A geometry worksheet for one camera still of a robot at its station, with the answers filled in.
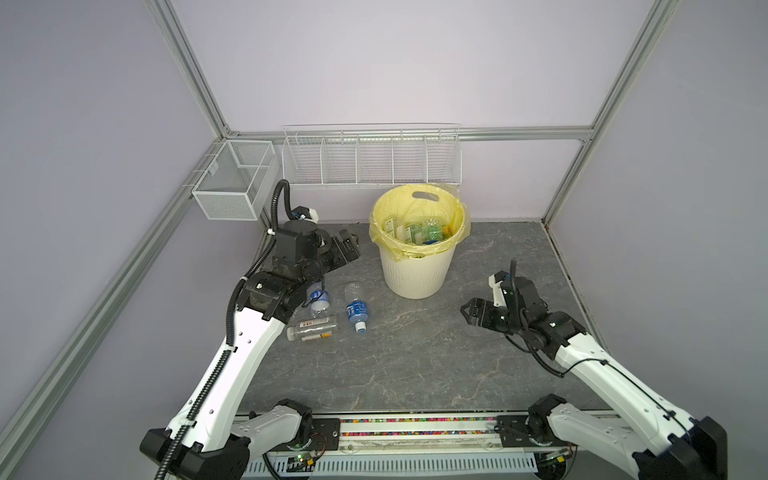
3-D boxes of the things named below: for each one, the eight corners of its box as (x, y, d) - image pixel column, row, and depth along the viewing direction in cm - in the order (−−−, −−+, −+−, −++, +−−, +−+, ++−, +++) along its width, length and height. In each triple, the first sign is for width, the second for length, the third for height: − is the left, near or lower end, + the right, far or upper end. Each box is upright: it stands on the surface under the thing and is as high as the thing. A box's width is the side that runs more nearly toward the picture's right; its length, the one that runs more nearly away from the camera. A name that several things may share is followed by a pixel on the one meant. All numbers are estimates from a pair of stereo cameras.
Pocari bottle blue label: (343, 335, 93) (340, 327, 88) (348, 291, 103) (346, 282, 98) (367, 335, 93) (365, 327, 88) (369, 291, 103) (368, 282, 98)
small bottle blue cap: (310, 321, 96) (306, 312, 91) (314, 299, 101) (311, 290, 96) (327, 321, 96) (323, 312, 91) (330, 299, 101) (327, 290, 96)
